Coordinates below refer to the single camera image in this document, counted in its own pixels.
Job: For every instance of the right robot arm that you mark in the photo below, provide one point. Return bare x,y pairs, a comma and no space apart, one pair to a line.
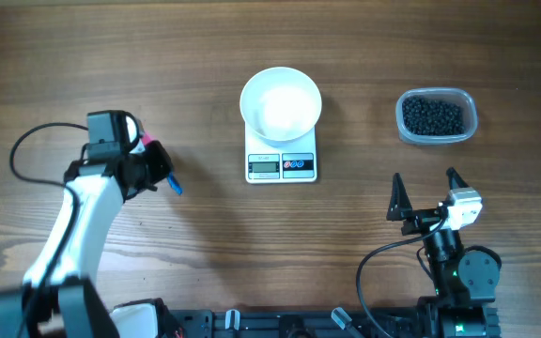
464,278

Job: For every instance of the black beans in container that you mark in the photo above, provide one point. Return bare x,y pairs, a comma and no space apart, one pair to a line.
427,117

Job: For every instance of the clear plastic container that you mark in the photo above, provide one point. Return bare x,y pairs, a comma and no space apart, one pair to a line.
453,95

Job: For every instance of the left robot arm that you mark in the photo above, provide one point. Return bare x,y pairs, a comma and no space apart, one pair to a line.
62,279

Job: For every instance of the white digital kitchen scale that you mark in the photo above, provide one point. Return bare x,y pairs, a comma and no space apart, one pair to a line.
273,162

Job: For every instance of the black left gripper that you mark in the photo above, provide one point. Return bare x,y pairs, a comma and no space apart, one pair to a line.
155,151

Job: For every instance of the white round bowl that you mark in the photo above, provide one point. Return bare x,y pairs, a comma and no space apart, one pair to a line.
279,105

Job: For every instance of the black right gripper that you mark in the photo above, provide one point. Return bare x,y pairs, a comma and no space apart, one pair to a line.
400,207

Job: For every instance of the pink scoop with blue handle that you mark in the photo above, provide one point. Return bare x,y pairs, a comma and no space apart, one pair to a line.
173,180

